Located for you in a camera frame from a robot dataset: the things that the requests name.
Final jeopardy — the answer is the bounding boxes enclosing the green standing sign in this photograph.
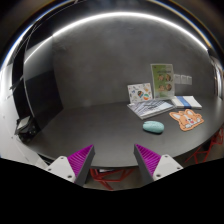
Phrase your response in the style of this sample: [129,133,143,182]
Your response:
[151,64,175,99]

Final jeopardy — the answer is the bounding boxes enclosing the teal computer mouse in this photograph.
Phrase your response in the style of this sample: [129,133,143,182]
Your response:
[143,121,164,134]

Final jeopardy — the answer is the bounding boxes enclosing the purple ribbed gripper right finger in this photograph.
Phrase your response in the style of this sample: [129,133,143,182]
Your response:
[134,144,182,182]

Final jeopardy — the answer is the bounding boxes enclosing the orange corgi mouse pad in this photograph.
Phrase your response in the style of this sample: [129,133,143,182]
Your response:
[169,109,204,131]

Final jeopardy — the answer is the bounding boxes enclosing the black box on floor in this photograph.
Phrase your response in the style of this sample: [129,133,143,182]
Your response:
[15,116,40,143]

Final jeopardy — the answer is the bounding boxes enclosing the white wall sockets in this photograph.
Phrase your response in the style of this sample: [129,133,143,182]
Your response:
[174,74,193,85]

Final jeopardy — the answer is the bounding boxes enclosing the grey striped book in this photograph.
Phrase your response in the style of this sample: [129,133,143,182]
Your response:
[128,100,175,120]

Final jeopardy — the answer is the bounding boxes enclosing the white and blue book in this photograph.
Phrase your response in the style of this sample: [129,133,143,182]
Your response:
[172,96,202,109]

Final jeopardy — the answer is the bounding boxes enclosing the red table frame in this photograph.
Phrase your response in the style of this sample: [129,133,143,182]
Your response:
[90,129,224,191]

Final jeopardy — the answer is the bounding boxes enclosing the white illustrated card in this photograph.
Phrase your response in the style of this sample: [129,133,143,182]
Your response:
[127,83,153,103]

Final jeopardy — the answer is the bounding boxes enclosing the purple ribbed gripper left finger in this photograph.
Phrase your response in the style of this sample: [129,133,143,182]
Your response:
[46,145,95,186]

